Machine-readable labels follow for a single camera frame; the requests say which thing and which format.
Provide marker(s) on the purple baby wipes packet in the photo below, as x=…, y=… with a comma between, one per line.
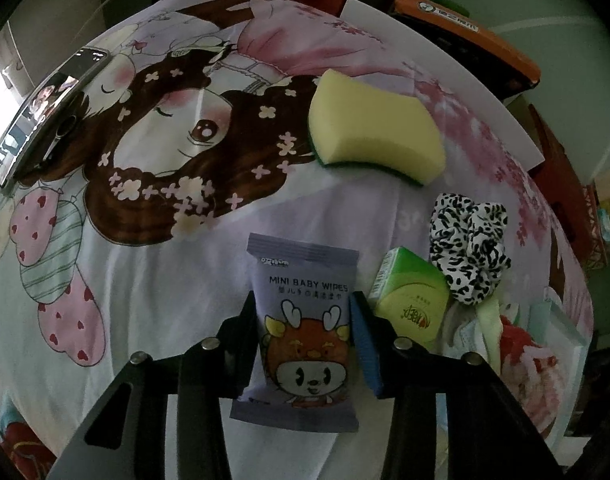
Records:
x=305, y=340

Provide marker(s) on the white storage box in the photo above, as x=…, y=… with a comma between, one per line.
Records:
x=560, y=322

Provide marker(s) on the red patterned box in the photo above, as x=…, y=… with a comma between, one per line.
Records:
x=565, y=185

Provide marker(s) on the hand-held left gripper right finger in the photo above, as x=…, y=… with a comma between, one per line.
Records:
x=367, y=345

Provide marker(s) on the black and white scrunchie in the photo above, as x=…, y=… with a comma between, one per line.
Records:
x=465, y=250

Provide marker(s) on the yellow green-backed sponge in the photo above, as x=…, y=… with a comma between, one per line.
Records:
x=375, y=125

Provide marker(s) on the orange and black box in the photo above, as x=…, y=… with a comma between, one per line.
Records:
x=475, y=40

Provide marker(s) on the green tissue pack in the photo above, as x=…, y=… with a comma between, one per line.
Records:
x=410, y=300

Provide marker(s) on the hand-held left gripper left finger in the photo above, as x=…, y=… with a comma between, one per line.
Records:
x=235, y=355

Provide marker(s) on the white flat board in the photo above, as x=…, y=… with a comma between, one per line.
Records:
x=435, y=50

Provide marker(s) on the cartoon printed bedsheet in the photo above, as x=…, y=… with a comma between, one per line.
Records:
x=160, y=285

